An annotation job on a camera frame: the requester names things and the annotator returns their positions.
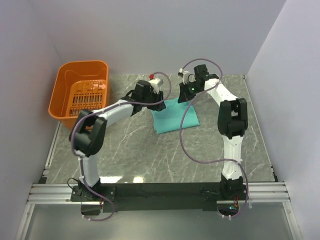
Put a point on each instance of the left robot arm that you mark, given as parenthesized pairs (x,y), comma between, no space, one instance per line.
(87,135)

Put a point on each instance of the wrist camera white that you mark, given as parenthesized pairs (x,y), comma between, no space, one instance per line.
(155,83)
(184,74)

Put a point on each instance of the aluminium rail frame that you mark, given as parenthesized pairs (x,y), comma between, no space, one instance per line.
(55,194)

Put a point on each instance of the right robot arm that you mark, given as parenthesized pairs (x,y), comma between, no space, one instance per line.
(232,122)

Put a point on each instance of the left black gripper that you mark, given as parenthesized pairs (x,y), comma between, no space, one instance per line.
(158,106)

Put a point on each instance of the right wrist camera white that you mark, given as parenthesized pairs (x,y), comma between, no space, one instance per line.
(184,74)

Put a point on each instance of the orange plastic basket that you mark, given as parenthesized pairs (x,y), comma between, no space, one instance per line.
(79,85)

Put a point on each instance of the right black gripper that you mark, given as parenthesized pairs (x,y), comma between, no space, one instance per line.
(184,96)

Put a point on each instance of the black base beam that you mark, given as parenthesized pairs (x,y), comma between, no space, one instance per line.
(159,196)

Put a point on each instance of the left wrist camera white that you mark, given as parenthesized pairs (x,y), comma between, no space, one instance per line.
(155,83)

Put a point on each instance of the teal t shirt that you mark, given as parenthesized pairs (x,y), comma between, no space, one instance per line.
(169,119)

